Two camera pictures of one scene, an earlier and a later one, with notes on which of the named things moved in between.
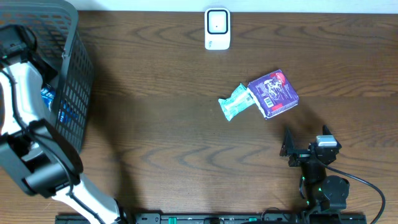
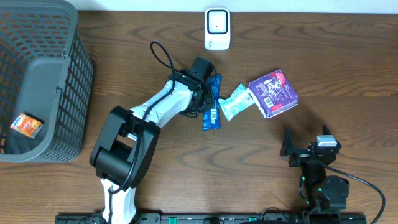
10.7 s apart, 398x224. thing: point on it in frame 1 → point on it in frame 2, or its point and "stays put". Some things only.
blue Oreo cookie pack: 48,96 → 211,114
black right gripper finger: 326,130 stays put
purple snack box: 273,93 stays put
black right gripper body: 300,158 stays put
